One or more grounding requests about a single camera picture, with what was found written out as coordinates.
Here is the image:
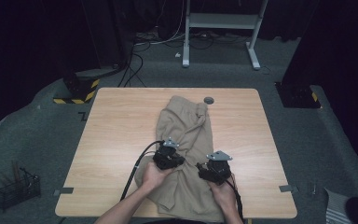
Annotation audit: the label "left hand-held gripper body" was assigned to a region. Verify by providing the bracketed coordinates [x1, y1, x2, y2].
[152, 137, 181, 171]

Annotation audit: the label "white floor cable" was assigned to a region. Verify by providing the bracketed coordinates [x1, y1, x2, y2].
[134, 0, 188, 47]

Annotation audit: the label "person's left hand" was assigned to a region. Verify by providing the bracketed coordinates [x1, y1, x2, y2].
[141, 161, 177, 193]

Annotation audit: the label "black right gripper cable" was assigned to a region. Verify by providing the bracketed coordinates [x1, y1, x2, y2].
[223, 176, 245, 224]

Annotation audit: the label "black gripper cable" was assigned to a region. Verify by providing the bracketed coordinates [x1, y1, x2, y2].
[223, 176, 245, 224]
[118, 139, 166, 202]

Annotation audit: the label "black floor cable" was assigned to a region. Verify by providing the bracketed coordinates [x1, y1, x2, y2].
[117, 42, 147, 89]

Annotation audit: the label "person's right hand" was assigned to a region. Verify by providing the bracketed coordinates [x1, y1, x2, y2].
[206, 173, 238, 213]

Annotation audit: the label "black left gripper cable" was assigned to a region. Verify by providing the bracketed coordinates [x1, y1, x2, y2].
[118, 139, 166, 202]

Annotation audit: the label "white metal stand frame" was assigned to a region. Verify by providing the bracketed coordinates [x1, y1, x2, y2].
[181, 0, 270, 71]

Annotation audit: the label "black yellow striped stand base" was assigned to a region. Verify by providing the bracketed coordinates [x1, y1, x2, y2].
[52, 71, 102, 105]

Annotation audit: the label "khaki shorts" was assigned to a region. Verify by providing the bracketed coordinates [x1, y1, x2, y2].
[133, 94, 228, 224]

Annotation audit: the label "black wire basket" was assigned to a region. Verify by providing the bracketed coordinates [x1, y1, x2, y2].
[0, 167, 42, 211]

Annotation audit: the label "grey striped cloth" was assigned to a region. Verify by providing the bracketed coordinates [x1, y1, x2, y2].
[324, 188, 355, 224]

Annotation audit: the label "black stand base yellow mark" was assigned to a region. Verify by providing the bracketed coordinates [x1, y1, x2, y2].
[274, 81, 322, 109]

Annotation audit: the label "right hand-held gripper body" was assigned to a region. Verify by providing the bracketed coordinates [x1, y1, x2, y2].
[202, 150, 234, 187]

